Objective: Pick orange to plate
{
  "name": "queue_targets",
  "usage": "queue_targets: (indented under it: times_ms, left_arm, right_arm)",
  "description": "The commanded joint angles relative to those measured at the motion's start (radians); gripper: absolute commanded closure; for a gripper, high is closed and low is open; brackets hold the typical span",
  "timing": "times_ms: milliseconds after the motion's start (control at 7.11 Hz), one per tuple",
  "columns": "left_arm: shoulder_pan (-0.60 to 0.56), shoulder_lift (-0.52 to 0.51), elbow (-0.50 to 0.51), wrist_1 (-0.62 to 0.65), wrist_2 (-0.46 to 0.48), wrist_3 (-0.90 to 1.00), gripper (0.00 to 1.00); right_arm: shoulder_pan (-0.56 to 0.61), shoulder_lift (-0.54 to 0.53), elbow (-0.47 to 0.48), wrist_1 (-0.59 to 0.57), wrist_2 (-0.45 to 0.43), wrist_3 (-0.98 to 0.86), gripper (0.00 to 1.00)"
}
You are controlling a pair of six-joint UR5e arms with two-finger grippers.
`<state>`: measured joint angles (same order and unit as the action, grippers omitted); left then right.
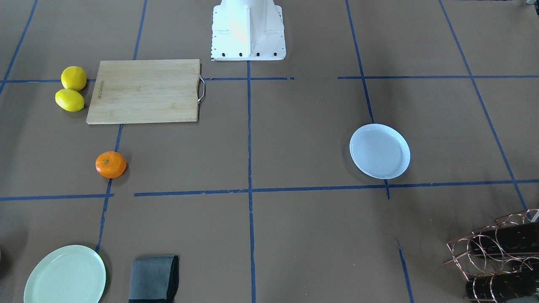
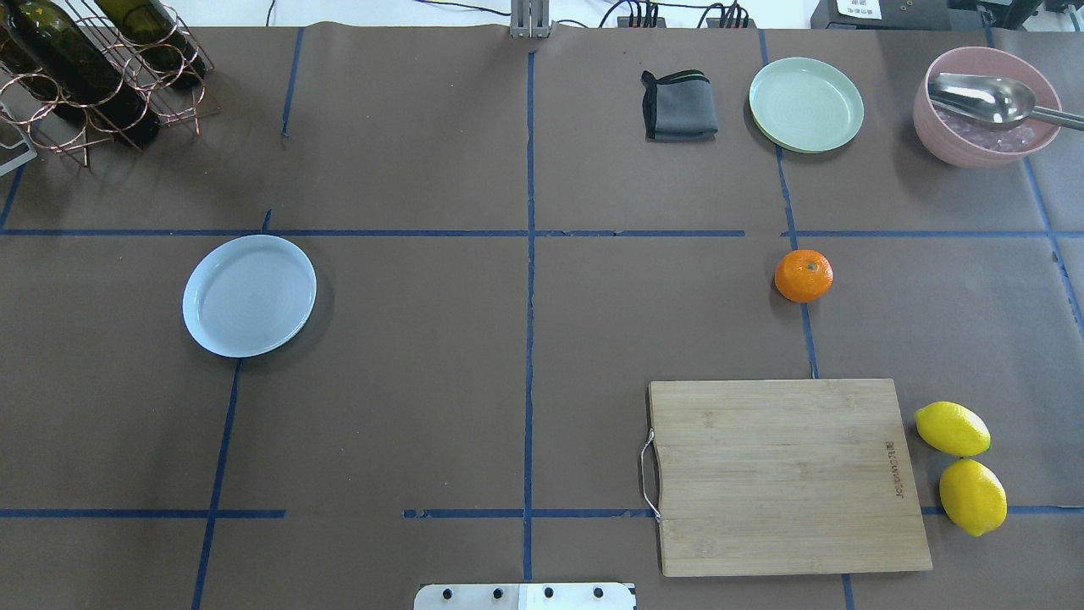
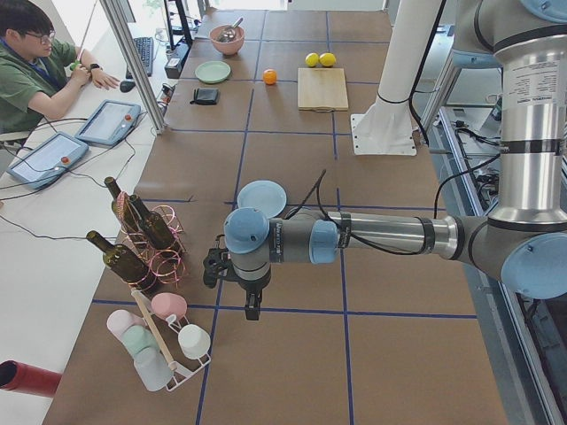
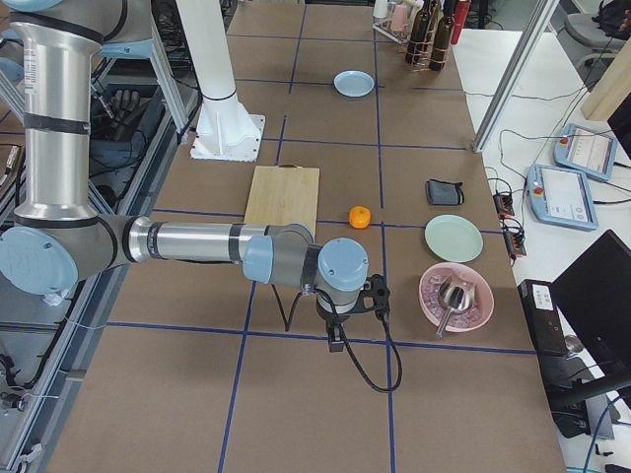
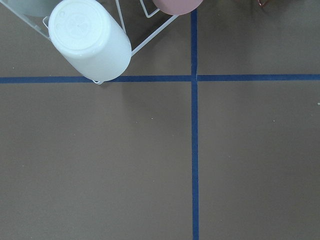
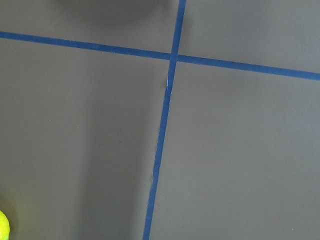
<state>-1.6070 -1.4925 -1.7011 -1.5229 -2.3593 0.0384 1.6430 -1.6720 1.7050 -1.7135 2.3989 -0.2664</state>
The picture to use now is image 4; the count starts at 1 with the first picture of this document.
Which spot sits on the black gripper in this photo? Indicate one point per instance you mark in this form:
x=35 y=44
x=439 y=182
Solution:
x=331 y=319

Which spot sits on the orange fruit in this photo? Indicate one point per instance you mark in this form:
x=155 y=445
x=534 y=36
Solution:
x=359 y=217

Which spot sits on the light blue plate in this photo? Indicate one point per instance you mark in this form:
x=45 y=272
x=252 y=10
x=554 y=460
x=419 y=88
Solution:
x=353 y=84

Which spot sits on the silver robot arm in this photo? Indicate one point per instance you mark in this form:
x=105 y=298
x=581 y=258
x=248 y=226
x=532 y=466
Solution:
x=59 y=239

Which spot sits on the light green plate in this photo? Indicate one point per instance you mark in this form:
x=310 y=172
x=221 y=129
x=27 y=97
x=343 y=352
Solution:
x=453 y=238

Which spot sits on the metal scoop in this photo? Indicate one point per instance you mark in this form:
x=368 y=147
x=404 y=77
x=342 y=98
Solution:
x=455 y=296

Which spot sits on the pink bowl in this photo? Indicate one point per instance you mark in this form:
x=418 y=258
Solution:
x=475 y=317

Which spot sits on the wooden cutting board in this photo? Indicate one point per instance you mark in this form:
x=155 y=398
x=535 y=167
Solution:
x=283 y=195

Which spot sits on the dark grey folded cloth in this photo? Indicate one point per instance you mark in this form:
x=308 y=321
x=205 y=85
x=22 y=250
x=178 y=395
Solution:
x=444 y=193

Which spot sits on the black monitor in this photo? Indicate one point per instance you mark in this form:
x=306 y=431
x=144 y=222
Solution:
x=593 y=294

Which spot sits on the blue teach pendant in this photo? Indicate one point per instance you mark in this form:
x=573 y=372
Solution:
x=586 y=150
x=561 y=197

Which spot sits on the dark wine bottle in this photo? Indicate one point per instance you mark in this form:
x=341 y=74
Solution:
x=419 y=30
x=442 y=37

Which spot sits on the pink cup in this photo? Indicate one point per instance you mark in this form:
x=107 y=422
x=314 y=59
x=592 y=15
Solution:
x=398 y=20

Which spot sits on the red cylinder bottle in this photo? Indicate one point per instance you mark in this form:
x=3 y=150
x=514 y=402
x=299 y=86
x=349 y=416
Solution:
x=460 y=15

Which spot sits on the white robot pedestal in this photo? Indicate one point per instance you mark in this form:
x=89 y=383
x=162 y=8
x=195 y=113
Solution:
x=225 y=131

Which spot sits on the copper wire bottle rack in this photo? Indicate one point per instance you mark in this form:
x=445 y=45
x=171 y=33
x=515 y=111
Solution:
x=425 y=54

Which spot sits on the aluminium frame post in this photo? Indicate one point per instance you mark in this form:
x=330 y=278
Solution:
x=535 y=27

